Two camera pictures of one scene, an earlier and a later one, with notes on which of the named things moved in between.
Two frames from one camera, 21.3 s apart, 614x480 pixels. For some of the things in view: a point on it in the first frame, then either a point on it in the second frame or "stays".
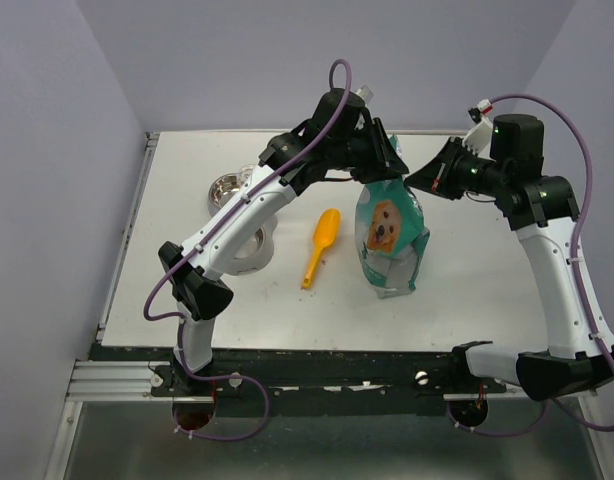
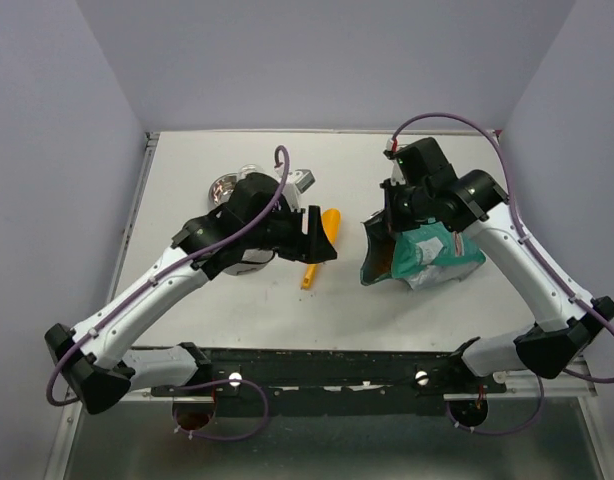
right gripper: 435,176 to 393,222
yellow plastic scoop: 325,232 stays
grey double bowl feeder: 259,255 stays
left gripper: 384,162 to 315,247
